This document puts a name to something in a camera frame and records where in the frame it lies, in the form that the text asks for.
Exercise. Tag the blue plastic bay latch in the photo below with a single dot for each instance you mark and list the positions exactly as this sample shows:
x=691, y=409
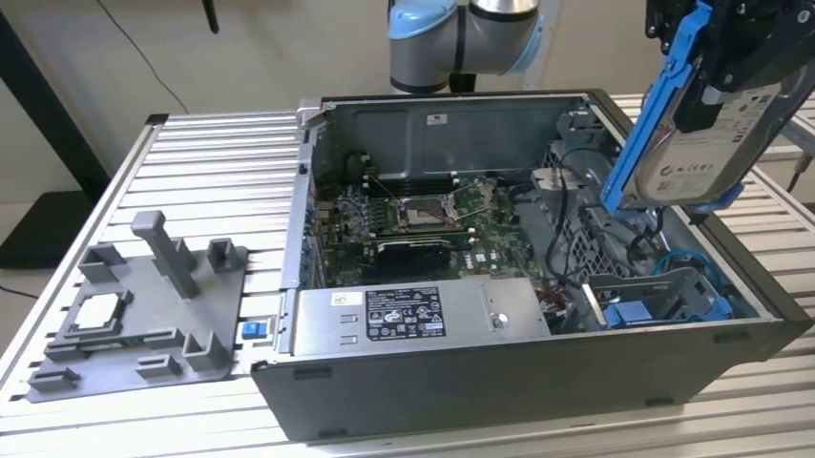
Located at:
x=627, y=316

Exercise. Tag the open dark PC case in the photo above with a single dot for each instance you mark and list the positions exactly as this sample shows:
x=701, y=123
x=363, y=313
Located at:
x=510, y=381

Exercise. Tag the grey metal disk bay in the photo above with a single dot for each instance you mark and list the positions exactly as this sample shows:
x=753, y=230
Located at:
x=595, y=253

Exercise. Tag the small blue case latch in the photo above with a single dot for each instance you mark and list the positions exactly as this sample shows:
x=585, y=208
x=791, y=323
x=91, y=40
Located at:
x=254, y=330

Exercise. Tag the silver CPU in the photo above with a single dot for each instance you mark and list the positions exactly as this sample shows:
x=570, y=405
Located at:
x=99, y=311

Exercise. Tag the silver power supply unit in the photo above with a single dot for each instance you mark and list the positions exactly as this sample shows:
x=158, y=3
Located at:
x=318, y=324

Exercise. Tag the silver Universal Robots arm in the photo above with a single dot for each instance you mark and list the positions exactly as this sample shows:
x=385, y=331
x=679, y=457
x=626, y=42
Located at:
x=446, y=43

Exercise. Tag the black stand with round base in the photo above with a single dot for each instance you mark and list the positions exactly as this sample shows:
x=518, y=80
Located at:
x=38, y=229

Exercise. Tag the black antenna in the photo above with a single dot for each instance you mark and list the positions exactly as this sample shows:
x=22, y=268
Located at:
x=211, y=19

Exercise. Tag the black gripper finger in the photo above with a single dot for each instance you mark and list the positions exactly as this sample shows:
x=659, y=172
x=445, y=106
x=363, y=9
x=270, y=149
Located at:
x=657, y=16
x=697, y=105

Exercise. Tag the black RAM slot row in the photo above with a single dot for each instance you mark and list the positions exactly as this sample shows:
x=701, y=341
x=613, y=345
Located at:
x=414, y=179

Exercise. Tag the grey plastic parts rack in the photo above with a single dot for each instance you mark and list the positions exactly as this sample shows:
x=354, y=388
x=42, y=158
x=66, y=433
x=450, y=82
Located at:
x=159, y=305

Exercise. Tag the thin metal locking lever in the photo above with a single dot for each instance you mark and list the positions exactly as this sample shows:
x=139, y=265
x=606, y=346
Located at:
x=386, y=188

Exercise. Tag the black graphics card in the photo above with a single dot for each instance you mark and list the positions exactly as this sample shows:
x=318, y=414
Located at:
x=413, y=257

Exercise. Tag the hard disk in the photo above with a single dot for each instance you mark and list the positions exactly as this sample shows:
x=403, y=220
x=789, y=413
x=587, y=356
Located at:
x=694, y=162

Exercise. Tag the CPU socket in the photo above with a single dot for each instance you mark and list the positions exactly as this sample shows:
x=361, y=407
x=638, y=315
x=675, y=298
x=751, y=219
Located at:
x=422, y=214

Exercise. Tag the green motherboard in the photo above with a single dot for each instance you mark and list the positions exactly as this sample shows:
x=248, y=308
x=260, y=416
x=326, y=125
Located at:
x=497, y=248

